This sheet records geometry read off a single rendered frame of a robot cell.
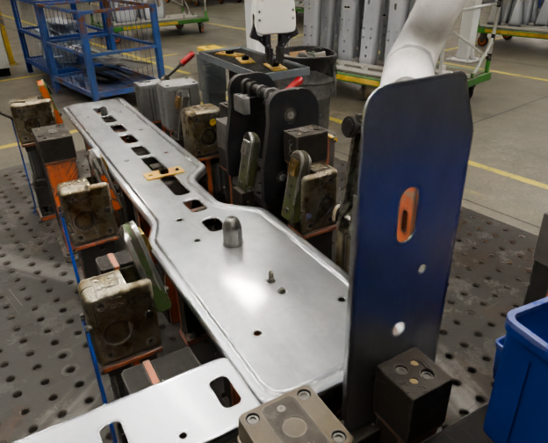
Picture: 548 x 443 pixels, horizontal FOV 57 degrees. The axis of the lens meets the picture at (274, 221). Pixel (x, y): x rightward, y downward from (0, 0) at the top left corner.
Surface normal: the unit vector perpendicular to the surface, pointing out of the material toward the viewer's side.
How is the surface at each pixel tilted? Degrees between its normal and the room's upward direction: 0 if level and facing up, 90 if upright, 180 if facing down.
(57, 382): 0
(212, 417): 0
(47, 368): 0
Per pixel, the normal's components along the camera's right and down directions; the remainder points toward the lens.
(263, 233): -0.03, -0.88
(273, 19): 0.30, 0.51
